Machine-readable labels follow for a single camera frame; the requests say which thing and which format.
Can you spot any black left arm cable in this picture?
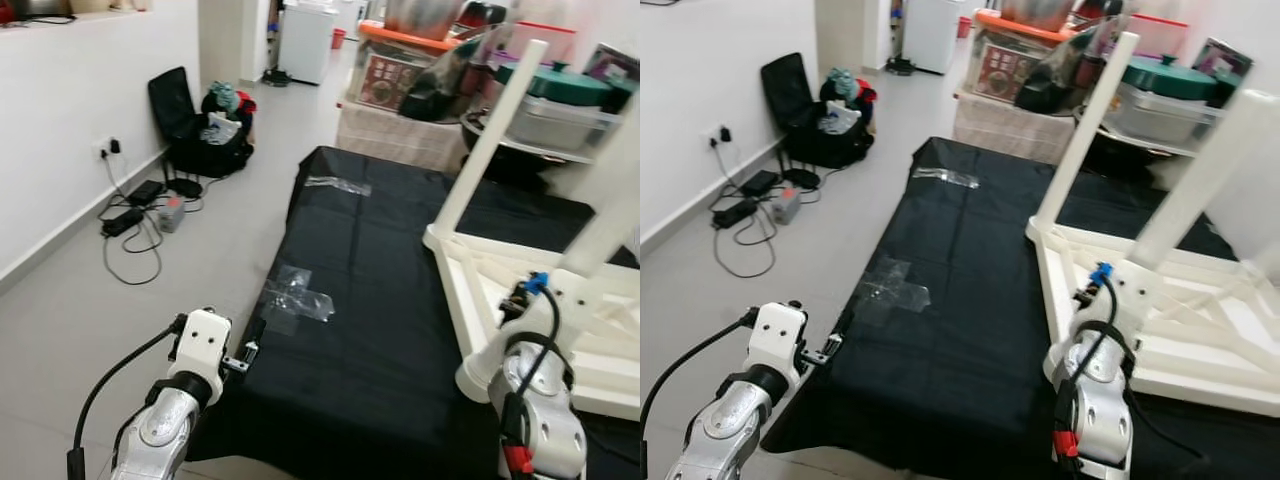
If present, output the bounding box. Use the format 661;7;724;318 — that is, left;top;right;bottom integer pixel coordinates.
640;308;756;431
68;320;186;480

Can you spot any large steel pot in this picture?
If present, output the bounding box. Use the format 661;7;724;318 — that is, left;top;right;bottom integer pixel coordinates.
385;0;466;41
1000;0;1079;33

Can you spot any clear tape patch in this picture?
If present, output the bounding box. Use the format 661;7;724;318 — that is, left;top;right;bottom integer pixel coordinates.
852;257;933;329
258;265;336;336
303;175;373;197
912;167;981;189

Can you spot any black tablecloth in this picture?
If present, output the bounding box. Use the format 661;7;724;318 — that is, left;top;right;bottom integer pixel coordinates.
185;147;640;480
760;137;1280;480

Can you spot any glossy black bag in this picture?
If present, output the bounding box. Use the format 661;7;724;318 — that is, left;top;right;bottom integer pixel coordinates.
1015;30;1116;116
400;40;501;123

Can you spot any framed picture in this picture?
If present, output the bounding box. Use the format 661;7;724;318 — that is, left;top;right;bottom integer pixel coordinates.
585;45;640;89
1195;38;1256;81

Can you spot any white crumpled plastic bag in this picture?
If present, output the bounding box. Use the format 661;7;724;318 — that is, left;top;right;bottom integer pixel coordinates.
203;112;243;146
820;100;863;136

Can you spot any white plastic table top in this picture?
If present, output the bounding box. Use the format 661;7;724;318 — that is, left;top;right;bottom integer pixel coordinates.
422;225;640;421
1025;215;1280;419

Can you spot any red lidded plastic container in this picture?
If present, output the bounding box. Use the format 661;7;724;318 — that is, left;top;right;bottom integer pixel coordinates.
1128;12;1191;56
510;20;579;63

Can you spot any beige cloth covered bench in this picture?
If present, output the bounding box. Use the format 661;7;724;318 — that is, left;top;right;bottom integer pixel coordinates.
335;100;471;173
952;92;1081;166

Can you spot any black wok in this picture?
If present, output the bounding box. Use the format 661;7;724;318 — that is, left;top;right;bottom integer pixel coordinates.
1075;105;1181;186
462;110;576;191

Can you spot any orange lidded storage box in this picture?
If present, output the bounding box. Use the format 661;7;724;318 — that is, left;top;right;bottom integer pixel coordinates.
965;10;1076;106
350;22;461;111

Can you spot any white plastic table leg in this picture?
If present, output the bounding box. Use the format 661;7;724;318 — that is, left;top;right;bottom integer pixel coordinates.
1030;30;1143;236
425;38;551;246
455;95;640;401
1043;88;1280;386

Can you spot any white cabinet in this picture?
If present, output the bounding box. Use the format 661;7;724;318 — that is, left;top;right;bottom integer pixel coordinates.
278;3;339;86
902;0;963;76

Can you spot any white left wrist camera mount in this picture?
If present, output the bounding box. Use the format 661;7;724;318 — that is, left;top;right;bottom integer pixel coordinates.
748;302;809;396
168;308;233;406

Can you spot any green pot with lid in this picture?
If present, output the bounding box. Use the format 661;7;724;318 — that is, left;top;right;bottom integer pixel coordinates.
1120;55;1221;101
495;62;626;106

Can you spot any black fabric bag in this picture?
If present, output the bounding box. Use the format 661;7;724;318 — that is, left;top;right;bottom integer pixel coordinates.
170;105;256;179
785;95;876;169

